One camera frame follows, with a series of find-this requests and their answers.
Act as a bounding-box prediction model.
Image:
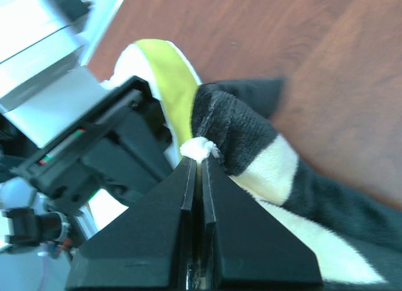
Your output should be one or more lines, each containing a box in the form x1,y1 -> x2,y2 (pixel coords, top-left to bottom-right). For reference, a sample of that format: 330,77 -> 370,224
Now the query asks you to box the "white pillow with yellow edge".
100,39 -> 202,167

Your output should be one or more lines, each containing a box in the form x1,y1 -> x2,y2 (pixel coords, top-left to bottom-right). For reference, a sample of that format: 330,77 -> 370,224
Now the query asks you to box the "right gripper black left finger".
66,158 -> 197,290

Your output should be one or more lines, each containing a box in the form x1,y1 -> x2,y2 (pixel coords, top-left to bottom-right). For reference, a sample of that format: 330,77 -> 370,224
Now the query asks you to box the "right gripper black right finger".
201,158 -> 323,288

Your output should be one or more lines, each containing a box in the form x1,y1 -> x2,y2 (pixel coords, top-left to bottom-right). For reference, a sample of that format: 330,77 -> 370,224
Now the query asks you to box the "black floral plush pillowcase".
191,79 -> 401,290

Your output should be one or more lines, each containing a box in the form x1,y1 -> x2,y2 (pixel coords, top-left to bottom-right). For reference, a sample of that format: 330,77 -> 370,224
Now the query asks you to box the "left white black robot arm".
1,0 -> 172,256

